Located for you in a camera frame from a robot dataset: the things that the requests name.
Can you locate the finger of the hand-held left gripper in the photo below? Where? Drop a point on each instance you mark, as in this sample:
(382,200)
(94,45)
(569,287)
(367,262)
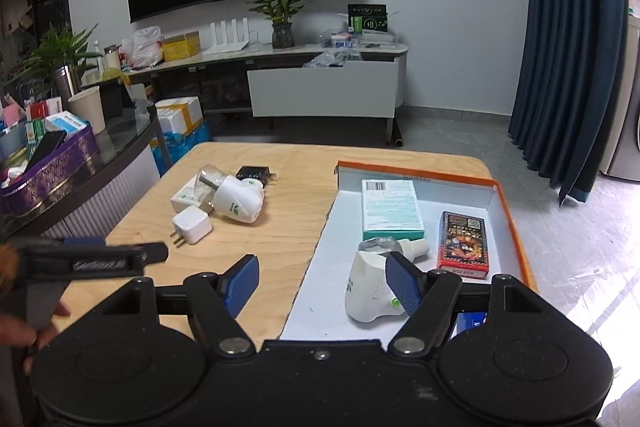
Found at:
(85,242)
(155,252)

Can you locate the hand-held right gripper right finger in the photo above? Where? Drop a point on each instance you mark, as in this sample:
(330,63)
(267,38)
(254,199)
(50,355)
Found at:
(402,282)

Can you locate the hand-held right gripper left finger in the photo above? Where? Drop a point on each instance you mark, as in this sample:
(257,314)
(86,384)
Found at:
(242,284)

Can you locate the white plug-in repellent heater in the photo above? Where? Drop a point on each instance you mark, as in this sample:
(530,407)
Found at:
(365,292)

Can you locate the teal cardboard box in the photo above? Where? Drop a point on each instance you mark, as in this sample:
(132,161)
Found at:
(392,212)

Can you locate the blue rectangular tin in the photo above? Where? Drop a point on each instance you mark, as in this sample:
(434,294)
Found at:
(470,322)

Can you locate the orange-edged white cardboard tray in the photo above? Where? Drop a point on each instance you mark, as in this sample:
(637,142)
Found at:
(325,257)

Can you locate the person's left hand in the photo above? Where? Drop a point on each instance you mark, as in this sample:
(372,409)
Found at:
(20,332)

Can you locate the clear liquid refill bottle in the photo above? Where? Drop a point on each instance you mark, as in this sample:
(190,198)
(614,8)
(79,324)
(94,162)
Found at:
(415,248)

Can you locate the white cube charger plug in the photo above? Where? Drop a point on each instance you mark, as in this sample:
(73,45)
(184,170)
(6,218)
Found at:
(192,224)

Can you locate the small white flat box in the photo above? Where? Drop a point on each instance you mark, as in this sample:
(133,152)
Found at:
(181,199)

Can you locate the red playing card box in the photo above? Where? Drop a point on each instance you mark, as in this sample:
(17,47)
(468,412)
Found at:
(462,244)

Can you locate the purple patterned tin box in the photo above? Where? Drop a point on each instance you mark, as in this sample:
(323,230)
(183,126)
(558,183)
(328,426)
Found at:
(50,177)

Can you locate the white repellent heater with bottle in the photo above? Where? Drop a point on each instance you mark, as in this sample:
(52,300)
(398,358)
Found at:
(240,202)

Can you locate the black phone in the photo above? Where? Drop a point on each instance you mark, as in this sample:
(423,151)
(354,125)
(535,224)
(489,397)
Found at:
(45,149)

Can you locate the blue water bottle pack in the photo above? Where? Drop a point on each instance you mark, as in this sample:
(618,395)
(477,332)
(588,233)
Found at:
(175,147)

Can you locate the black charger plug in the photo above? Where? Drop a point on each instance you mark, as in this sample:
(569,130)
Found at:
(252,172)

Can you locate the dark glass round table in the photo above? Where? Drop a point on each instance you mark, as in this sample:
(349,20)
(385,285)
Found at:
(125,132)

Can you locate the blue and white box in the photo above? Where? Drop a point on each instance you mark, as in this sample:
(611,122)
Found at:
(67,122)

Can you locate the paper cup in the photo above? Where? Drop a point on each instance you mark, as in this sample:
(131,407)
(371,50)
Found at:
(87,109)

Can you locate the white and yellow carton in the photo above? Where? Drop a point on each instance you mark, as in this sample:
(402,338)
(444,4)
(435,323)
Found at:
(177,117)

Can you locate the red and white box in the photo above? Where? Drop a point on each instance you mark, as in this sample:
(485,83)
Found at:
(42,108)

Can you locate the black roll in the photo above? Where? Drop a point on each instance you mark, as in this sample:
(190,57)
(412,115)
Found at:
(397,134)

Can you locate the leafy green potted plant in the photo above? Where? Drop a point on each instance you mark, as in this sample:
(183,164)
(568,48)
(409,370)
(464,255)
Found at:
(57,49)

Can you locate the white plastic bag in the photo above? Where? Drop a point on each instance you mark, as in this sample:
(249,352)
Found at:
(145,49)

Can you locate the yellow box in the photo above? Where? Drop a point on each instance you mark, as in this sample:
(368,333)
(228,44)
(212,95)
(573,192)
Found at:
(181,47)

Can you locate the television console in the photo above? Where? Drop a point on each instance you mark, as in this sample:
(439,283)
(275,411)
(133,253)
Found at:
(230,57)

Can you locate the white wifi router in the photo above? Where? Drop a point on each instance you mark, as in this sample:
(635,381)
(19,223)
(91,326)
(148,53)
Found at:
(227,46)

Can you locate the clear bag of parts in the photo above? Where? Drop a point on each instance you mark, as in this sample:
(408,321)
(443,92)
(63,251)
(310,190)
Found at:
(330,59)

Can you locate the clear plastic organizer box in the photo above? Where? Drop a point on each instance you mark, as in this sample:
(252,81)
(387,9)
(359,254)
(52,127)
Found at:
(340,39)

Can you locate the potted bamboo plant glass vase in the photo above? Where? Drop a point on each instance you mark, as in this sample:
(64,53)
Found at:
(282,34)

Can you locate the green and black box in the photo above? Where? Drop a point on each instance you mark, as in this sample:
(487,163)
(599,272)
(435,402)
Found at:
(367,19)

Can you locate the silver appliance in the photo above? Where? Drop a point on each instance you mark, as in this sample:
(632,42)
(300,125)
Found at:
(622,132)

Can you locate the blue curtain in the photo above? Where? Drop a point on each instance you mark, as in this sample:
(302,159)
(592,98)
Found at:
(565,57)

